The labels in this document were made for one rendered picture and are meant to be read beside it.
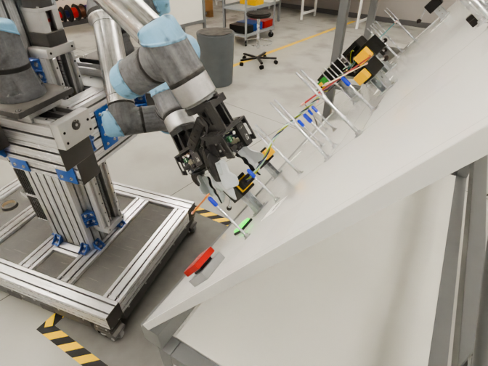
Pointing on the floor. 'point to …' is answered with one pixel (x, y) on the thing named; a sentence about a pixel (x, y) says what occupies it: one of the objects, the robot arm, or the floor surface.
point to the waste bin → (217, 54)
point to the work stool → (258, 35)
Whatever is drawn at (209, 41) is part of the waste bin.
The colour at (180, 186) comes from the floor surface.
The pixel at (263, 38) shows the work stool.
